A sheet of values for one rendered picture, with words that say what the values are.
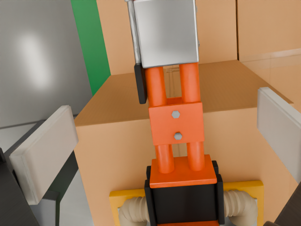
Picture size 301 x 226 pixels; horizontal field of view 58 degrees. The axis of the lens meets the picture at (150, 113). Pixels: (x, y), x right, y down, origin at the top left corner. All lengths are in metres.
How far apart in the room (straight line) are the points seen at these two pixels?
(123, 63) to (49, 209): 0.50
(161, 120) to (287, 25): 0.66
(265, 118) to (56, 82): 1.42
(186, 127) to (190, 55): 0.08
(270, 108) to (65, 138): 0.13
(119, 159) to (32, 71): 1.13
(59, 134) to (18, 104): 1.51
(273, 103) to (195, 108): 0.16
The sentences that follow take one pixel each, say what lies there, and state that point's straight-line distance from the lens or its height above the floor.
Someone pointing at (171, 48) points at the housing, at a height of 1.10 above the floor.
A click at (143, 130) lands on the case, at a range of 0.49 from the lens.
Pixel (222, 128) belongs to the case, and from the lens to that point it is 0.50.
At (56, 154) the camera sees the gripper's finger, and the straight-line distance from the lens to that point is 0.17.
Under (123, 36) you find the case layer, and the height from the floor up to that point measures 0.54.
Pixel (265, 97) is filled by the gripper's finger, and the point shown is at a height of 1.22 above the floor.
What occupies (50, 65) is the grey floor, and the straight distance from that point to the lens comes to 1.54.
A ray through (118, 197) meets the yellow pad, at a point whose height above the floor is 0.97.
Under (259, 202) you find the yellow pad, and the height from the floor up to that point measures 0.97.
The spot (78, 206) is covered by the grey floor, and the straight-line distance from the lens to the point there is 1.92.
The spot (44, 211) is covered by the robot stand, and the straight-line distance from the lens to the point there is 0.93.
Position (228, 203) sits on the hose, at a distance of 0.47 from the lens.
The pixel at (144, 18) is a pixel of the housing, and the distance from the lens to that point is 0.29.
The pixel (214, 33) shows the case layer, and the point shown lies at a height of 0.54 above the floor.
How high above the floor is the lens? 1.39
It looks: 68 degrees down
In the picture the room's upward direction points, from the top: 171 degrees counter-clockwise
